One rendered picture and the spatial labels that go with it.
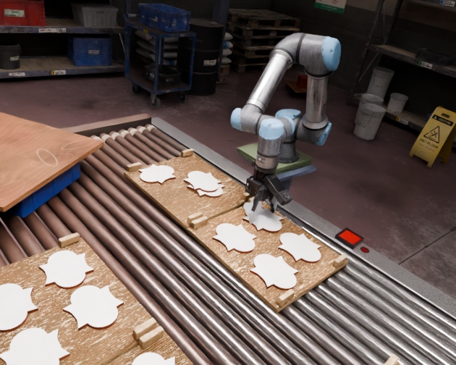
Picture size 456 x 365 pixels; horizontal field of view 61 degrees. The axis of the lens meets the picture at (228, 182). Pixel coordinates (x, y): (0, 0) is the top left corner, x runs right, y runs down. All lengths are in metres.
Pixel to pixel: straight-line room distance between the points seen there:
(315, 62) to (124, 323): 1.11
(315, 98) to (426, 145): 3.27
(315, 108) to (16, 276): 1.26
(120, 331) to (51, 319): 0.17
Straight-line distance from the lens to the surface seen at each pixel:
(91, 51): 5.65
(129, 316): 1.05
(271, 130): 1.23
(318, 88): 1.66
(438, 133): 4.83
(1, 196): 1.31
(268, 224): 1.38
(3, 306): 1.11
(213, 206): 1.43
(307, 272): 1.25
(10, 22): 5.29
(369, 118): 4.97
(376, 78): 5.99
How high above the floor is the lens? 1.75
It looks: 31 degrees down
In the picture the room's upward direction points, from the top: 10 degrees clockwise
